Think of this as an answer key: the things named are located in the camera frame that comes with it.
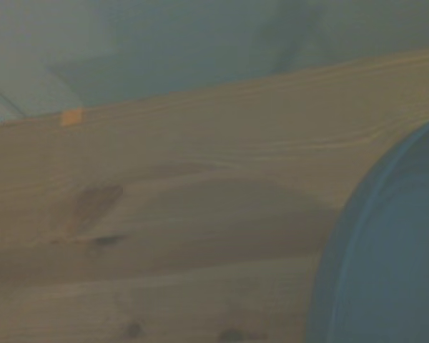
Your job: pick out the blue-grey round plate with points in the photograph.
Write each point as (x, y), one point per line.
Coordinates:
(393, 257)

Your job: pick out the orange tape piece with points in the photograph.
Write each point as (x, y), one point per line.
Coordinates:
(72, 117)

